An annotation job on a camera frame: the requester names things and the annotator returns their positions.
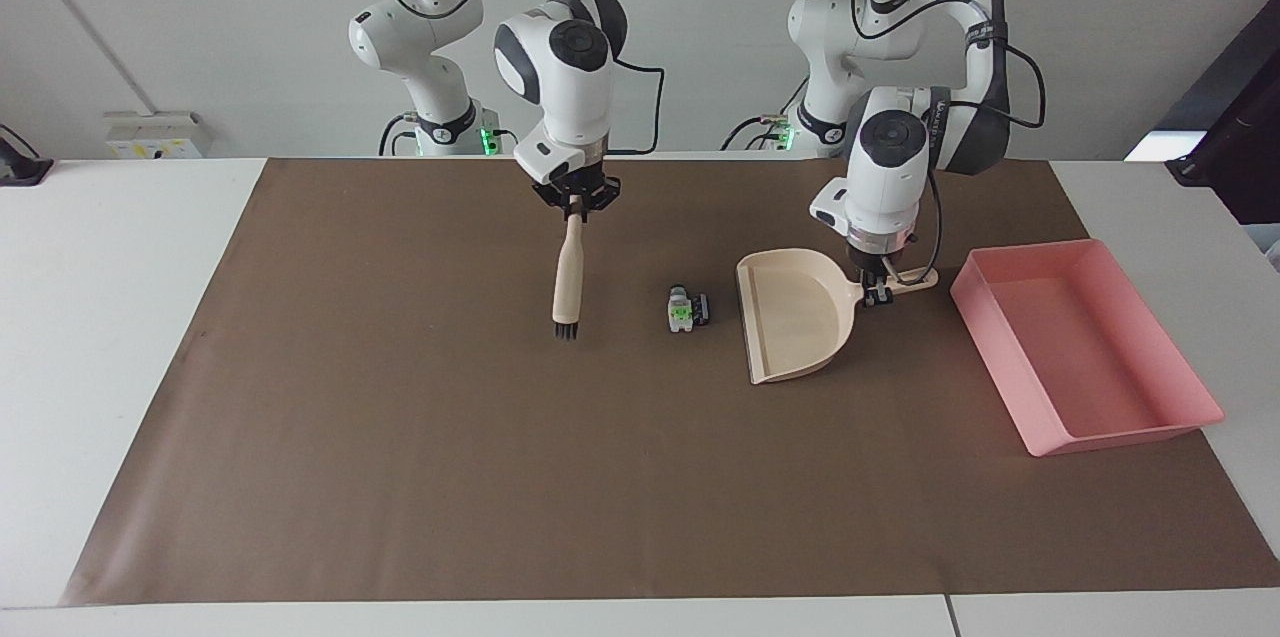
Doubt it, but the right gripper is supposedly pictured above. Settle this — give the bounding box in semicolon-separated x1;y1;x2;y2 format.
532;167;622;219

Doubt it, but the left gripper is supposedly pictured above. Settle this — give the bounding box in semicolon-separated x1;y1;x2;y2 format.
854;241;909;309

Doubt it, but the wooden handle brush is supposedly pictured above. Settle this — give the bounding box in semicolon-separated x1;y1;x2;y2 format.
552;205;587;342

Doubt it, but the beige plastic dustpan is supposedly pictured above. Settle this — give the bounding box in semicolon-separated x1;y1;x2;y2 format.
736;248;941;386

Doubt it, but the pink plastic bin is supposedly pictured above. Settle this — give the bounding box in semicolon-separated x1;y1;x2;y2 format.
950;238;1227;459

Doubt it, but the small green grey toy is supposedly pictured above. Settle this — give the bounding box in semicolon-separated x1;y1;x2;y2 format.
665;285;712;333

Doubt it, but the black stand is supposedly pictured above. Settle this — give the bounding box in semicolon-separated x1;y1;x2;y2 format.
0;124;54;187
1124;17;1280;226

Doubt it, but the white wall socket box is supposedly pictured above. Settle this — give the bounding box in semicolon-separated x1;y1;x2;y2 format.
102;110;214;161

